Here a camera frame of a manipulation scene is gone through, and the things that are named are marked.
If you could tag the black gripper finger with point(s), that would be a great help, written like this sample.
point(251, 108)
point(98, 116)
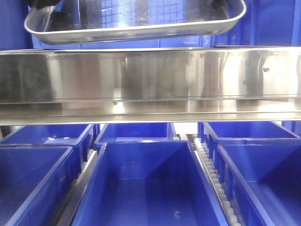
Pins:
point(218, 3)
point(42, 3)

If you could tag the silver metal tray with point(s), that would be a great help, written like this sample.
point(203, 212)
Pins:
point(134, 23)

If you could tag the blue crate upper left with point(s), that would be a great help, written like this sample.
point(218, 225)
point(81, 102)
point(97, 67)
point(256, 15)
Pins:
point(12, 32)

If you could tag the blue crate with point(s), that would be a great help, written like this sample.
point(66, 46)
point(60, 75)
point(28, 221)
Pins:
point(12, 32)
point(270, 23)
point(207, 40)

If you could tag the blue crate upper centre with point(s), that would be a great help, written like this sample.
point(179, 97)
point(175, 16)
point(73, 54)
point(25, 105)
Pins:
point(207, 40)

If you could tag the blue crate upper right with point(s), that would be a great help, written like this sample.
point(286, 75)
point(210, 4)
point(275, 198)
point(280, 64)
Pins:
point(270, 23)

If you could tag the blue bin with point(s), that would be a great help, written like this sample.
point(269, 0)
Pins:
point(213, 133)
point(149, 184)
point(120, 132)
point(263, 182)
point(77, 136)
point(33, 184)

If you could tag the white roller track right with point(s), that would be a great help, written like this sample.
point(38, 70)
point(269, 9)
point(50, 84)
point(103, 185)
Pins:
point(202, 153)

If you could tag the stainless steel shelf front rail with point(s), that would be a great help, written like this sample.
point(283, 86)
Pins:
point(150, 84)

